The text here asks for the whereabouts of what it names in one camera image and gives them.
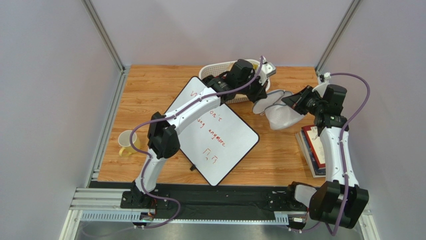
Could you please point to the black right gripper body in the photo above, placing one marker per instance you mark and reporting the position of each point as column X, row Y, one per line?
column 302, row 101

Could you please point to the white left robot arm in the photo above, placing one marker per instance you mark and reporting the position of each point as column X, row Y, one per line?
column 243, row 78

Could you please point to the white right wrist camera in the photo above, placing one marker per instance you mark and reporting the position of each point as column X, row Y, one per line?
column 321, row 88

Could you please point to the white plastic laundry basket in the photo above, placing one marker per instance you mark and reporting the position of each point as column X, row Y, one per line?
column 218, row 68

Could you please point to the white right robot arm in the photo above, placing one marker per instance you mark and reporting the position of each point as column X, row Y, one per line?
column 339, row 201

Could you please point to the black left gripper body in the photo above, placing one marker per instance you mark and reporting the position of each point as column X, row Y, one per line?
column 253, row 90

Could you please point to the red hardcover book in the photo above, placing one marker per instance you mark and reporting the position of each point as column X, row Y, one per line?
column 316, row 147

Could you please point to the white mesh laundry bag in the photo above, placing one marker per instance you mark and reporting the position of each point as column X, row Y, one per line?
column 278, row 113

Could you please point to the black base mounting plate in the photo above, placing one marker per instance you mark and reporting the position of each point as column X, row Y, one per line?
column 205, row 202

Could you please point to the white whiteboard with red writing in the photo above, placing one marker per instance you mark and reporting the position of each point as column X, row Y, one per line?
column 216, row 142

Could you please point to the yellow mug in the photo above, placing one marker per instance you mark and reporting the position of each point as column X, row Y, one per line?
column 124, row 140

